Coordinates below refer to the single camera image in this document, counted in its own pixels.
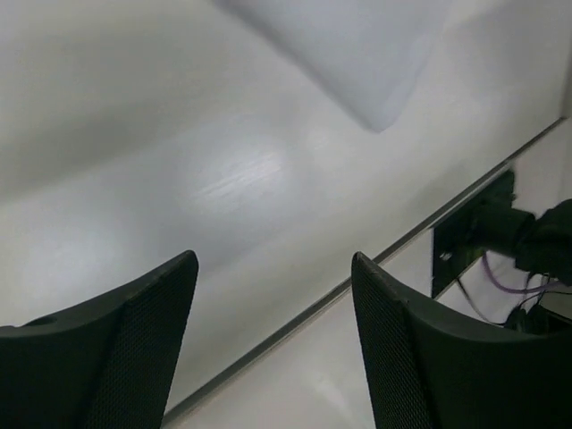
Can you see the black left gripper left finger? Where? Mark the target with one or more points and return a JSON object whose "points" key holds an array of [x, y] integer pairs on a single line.
{"points": [[107, 362]]}

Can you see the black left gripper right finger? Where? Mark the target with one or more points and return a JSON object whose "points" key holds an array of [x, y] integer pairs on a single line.
{"points": [[429, 366]]}

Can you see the white fabric skirt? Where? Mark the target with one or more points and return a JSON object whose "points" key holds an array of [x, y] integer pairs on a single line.
{"points": [[366, 55]]}

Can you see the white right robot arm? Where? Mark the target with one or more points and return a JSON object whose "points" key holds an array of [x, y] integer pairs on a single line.
{"points": [[537, 245]]}

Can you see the aluminium table edge rail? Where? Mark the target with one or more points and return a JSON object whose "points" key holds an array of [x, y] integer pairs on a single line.
{"points": [[311, 373]]}

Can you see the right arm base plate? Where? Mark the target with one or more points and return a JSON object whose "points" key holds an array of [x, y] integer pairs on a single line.
{"points": [[454, 248]]}

